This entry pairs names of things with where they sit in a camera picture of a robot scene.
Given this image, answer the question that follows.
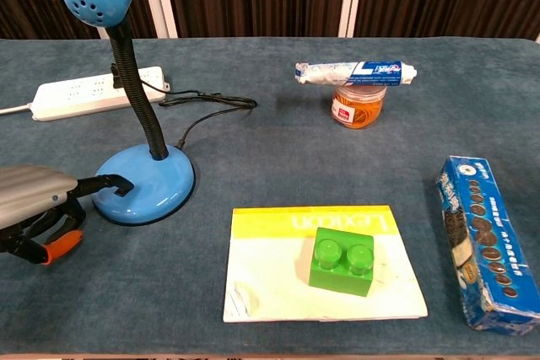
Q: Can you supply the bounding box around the white blue toothpaste tube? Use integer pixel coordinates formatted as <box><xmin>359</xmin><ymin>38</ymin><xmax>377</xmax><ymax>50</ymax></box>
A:
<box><xmin>294</xmin><ymin>60</ymin><xmax>420</xmax><ymax>89</ymax></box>

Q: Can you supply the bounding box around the blue velvet tablecloth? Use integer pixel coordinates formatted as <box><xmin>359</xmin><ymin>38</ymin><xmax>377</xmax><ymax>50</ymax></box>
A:
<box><xmin>0</xmin><ymin>35</ymin><xmax>540</xmax><ymax>357</ymax></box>

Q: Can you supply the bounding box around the black power cable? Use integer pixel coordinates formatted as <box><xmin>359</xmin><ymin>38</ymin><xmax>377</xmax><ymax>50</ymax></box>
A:
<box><xmin>111</xmin><ymin>62</ymin><xmax>259</xmax><ymax>148</ymax></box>

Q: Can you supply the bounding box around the blue gooseneck desk lamp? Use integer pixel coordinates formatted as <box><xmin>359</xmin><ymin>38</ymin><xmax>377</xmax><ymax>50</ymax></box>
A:
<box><xmin>60</xmin><ymin>0</ymin><xmax>197</xmax><ymax>227</ymax></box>

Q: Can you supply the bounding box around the clear jar of rubber bands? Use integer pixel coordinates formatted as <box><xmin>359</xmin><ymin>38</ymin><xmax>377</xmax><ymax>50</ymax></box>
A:
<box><xmin>330</xmin><ymin>85</ymin><xmax>387</xmax><ymax>130</ymax></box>

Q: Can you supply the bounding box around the green toy building block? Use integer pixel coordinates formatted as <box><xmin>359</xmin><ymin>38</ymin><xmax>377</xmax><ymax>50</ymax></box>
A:
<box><xmin>308</xmin><ymin>226</ymin><xmax>375</xmax><ymax>298</ymax></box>

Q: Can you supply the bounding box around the white power strip cable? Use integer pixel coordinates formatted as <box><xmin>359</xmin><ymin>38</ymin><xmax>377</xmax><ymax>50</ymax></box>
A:
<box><xmin>0</xmin><ymin>103</ymin><xmax>35</xmax><ymax>117</ymax></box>

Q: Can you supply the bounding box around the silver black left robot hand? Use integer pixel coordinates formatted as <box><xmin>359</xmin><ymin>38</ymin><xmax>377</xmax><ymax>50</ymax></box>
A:
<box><xmin>0</xmin><ymin>164</ymin><xmax>136</xmax><ymax>267</ymax></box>

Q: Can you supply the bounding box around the blue sandwich cookie box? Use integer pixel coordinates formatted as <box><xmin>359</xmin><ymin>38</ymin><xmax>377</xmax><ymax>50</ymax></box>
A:
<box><xmin>435</xmin><ymin>155</ymin><xmax>540</xmax><ymax>332</ymax></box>

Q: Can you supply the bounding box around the white power strip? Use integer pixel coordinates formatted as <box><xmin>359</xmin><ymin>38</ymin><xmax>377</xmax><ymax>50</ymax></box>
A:
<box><xmin>31</xmin><ymin>66</ymin><xmax>170</xmax><ymax>123</ymax></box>

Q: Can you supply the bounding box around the yellow white Lexicon book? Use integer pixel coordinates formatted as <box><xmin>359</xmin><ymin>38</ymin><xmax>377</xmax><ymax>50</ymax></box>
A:
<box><xmin>222</xmin><ymin>204</ymin><xmax>429</xmax><ymax>324</ymax></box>

